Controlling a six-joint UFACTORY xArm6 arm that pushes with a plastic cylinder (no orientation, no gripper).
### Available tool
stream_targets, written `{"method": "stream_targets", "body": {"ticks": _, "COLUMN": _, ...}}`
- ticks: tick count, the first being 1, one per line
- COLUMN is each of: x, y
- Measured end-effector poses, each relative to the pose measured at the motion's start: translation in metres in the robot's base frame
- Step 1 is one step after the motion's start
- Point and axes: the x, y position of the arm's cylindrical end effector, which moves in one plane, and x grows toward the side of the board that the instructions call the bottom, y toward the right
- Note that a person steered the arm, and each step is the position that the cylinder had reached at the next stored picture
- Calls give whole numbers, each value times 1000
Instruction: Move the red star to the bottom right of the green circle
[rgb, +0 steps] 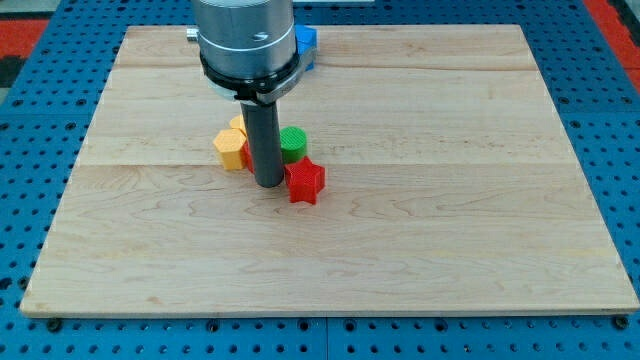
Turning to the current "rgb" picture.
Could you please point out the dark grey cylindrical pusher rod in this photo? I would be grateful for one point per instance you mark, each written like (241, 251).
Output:
(262, 127)

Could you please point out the red star block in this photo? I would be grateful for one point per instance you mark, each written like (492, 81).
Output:
(304, 180)

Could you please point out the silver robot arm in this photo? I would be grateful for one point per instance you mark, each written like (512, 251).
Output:
(248, 48)

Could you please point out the yellow block behind rod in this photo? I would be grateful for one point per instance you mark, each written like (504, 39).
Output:
(238, 123)

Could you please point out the green cylinder block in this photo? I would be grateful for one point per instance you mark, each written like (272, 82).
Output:
(293, 144)

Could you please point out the red block behind rod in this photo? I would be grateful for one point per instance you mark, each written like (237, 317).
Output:
(246, 152)

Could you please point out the yellow hexagon block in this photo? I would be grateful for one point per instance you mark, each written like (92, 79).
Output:
(229, 144)

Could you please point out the blue block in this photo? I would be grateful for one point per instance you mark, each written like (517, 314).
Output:
(306, 47)

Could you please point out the wooden board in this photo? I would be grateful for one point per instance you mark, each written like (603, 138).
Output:
(452, 190)

